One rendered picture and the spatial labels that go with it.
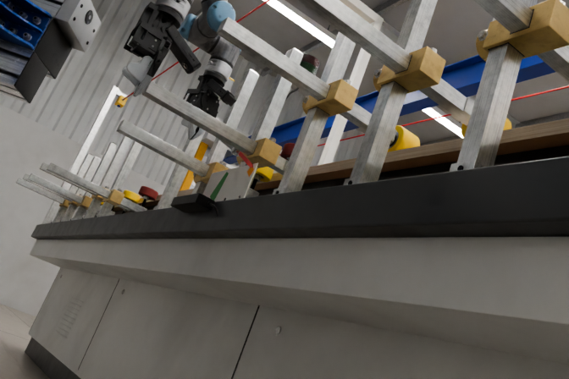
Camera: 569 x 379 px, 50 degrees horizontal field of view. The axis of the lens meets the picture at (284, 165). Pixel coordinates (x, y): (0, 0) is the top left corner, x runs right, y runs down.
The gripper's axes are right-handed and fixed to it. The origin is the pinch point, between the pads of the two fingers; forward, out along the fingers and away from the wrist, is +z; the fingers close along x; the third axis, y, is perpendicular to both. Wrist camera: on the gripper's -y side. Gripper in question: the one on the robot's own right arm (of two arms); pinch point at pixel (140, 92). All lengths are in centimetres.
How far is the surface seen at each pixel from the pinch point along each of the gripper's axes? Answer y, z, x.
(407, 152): -49, -6, 34
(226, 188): -30.2, 8.4, -5.8
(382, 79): -30, -10, 45
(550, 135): -49, -5, 69
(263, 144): -30.3, -2.4, 5.1
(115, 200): -33, 4, -120
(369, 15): -123, -159, -134
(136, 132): -8.1, 1.6, -23.4
